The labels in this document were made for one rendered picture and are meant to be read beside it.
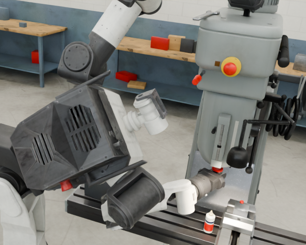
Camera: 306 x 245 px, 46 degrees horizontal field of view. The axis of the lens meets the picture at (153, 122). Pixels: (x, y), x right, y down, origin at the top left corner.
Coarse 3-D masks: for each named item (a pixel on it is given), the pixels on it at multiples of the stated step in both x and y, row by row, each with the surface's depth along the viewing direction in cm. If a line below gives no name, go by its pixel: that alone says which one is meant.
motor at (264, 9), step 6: (264, 0) 138; (270, 0) 138; (276, 0) 141; (228, 6) 147; (264, 6) 138; (270, 6) 139; (276, 6) 142; (258, 12) 139; (264, 12) 140; (270, 12) 140
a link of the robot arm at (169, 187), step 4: (176, 180) 138; (180, 180) 137; (184, 180) 136; (188, 180) 136; (164, 184) 136; (168, 184) 135; (172, 184) 134; (176, 184) 134; (180, 184) 133; (184, 184) 133; (188, 184) 133; (164, 188) 133; (168, 188) 132; (172, 188) 132; (176, 188) 132; (180, 188) 132; (184, 188) 132; (188, 188) 133; (168, 192) 132; (172, 192) 132; (168, 196) 132; (164, 200) 132; (160, 204) 132; (164, 204) 132; (164, 208) 133
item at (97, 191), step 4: (100, 184) 168; (104, 184) 167; (88, 188) 173; (92, 188) 172; (96, 188) 171; (100, 188) 169; (104, 188) 168; (108, 188) 167; (88, 192) 174; (92, 192) 173; (96, 192) 172; (100, 192) 170; (104, 192) 169; (92, 196) 174; (96, 196) 173; (100, 196) 171; (100, 200) 172
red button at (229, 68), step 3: (228, 63) 108; (231, 63) 108; (225, 66) 108; (228, 66) 108; (231, 66) 107; (234, 66) 107; (225, 69) 108; (228, 69) 108; (231, 69) 108; (234, 69) 108; (225, 72) 109; (228, 72) 108; (231, 72) 108; (234, 72) 108
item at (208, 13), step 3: (207, 12) 120; (210, 12) 120; (213, 12) 121; (216, 12) 122; (219, 12) 124; (201, 15) 111; (204, 15) 112; (207, 15) 113; (210, 15) 117; (195, 18) 104; (198, 18) 104; (201, 18) 106
